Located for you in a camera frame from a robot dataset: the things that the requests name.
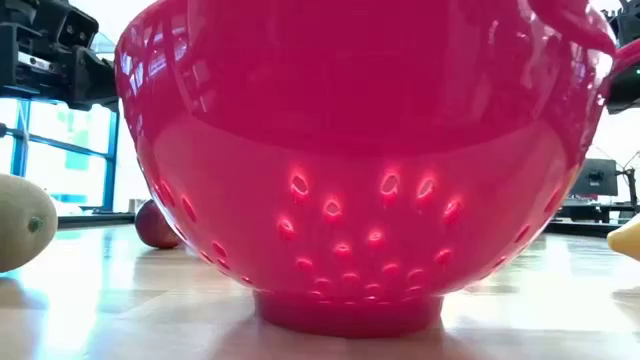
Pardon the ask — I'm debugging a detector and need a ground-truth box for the blue window frame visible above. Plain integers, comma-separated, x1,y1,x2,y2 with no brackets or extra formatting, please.
0,97,121,214

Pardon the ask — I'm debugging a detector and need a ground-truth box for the yellow lemon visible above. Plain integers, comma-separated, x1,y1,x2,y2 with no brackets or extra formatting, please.
606,214,640,262

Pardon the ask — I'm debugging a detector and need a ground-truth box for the black computer monitor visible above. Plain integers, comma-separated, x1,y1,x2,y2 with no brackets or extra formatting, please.
569,158,619,197

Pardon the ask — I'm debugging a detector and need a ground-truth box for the red plastic colander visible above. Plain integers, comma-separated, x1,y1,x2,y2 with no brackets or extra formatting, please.
113,0,640,339

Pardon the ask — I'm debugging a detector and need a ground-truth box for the black office desk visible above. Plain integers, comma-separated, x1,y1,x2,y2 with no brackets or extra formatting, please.
554,199,640,225

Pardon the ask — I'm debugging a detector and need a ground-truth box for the dark red plum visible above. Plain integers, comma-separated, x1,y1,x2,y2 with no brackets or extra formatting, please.
134,198,184,250

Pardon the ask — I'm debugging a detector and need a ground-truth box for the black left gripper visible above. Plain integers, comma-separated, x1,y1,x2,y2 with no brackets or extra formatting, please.
0,0,120,112

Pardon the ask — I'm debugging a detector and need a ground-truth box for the whole green-brown kiwi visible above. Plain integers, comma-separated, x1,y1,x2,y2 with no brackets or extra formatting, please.
0,172,59,274

